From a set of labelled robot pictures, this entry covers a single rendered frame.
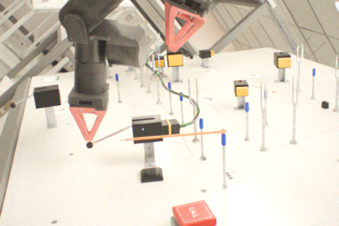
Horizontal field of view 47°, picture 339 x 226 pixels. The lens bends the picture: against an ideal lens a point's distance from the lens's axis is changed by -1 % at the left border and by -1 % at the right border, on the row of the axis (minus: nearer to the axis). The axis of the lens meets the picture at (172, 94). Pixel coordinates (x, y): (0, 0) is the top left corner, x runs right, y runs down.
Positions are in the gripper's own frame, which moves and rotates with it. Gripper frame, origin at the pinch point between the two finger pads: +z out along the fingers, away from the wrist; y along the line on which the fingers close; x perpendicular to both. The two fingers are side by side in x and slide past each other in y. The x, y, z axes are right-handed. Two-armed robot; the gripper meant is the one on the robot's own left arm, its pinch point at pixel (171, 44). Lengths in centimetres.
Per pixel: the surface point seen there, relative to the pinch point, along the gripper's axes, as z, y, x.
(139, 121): 15.7, -0.8, 0.5
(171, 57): 10, 50, -9
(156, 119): 14.3, -0.8, -2.4
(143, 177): 23.1, -7.6, -2.8
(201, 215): 17.7, -24.4, -8.8
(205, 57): 9, 72, -24
